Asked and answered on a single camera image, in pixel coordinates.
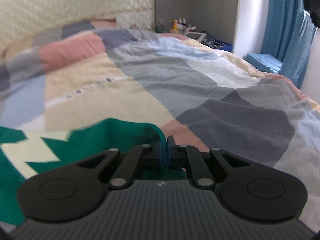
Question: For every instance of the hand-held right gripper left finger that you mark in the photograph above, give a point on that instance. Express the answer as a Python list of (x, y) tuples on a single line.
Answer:
[(161, 155)]

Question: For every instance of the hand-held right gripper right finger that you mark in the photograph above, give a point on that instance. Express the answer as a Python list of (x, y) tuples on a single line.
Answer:
[(171, 155)]

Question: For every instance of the green hoodie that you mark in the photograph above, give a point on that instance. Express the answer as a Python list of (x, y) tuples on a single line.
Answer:
[(100, 140)]

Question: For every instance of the patchwork quilt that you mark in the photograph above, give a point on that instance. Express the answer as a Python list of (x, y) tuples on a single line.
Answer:
[(200, 85)]

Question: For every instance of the blue box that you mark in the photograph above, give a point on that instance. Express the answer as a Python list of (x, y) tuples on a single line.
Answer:
[(223, 47)]

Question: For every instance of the blue covered stool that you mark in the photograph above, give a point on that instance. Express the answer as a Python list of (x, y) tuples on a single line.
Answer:
[(265, 62)]

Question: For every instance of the grey wardrobe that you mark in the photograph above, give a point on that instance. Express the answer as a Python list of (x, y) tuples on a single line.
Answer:
[(212, 10)]

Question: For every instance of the blue curtain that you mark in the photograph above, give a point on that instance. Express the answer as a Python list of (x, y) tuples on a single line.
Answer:
[(280, 17)]

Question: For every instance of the cream quilted headboard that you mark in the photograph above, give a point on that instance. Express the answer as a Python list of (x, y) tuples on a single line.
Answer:
[(62, 5)]

